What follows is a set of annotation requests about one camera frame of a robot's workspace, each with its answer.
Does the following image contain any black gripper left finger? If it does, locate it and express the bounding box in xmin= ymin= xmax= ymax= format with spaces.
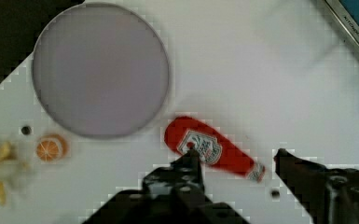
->
xmin=83 ymin=150 xmax=250 ymax=224

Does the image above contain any red plush ketchup bottle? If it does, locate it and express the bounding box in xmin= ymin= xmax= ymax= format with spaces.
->
xmin=164 ymin=116 xmax=266 ymax=182

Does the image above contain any grey round plate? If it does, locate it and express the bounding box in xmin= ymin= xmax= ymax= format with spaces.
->
xmin=32 ymin=3 xmax=170 ymax=139

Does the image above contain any orange slice toy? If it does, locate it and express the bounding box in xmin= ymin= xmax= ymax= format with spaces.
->
xmin=35 ymin=134 xmax=68 ymax=162

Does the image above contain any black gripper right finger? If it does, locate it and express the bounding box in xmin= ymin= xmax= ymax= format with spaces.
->
xmin=274 ymin=148 xmax=359 ymax=224

